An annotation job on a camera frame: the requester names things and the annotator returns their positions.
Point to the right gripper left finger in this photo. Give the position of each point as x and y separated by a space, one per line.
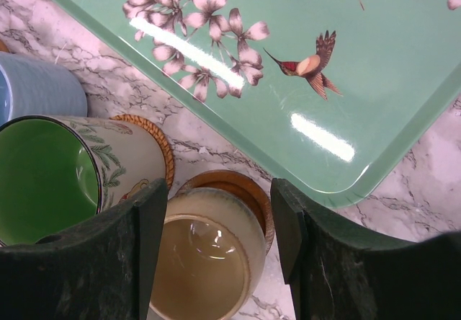
101 268

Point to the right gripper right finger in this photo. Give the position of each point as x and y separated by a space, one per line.
338 269

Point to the tan beige mug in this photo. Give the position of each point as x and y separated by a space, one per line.
211 256

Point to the green mug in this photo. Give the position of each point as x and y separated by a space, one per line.
59 171

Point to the woven rattan coaster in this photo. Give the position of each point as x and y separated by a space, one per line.
159 136

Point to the brown wooden coaster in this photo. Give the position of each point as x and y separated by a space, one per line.
242 187

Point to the green floral tray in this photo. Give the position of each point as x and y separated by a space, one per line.
328 94

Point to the blue mug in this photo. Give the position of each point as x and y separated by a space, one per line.
34 87

